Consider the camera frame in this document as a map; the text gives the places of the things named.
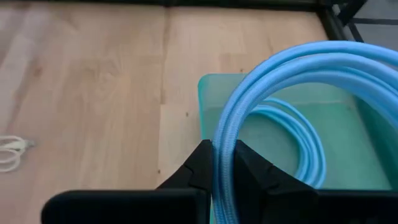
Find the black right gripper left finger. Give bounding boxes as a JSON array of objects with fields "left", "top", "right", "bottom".
[{"left": 42, "top": 139, "right": 214, "bottom": 224}]

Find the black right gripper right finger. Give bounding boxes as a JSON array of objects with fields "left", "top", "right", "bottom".
[{"left": 233, "top": 139, "right": 398, "bottom": 224}]

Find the green translucent plastic bin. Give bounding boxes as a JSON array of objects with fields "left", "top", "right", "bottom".
[{"left": 198, "top": 73, "right": 398, "bottom": 191}]

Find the light blue cable coil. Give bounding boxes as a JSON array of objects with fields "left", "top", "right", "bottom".
[{"left": 211, "top": 40, "right": 398, "bottom": 224}]

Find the black aluminium table frame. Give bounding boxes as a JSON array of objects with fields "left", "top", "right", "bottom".
[{"left": 0, "top": 0, "right": 369, "bottom": 43}]

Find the thin cream cable bundle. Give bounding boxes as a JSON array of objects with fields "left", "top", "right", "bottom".
[{"left": 0, "top": 135, "right": 35, "bottom": 174}]

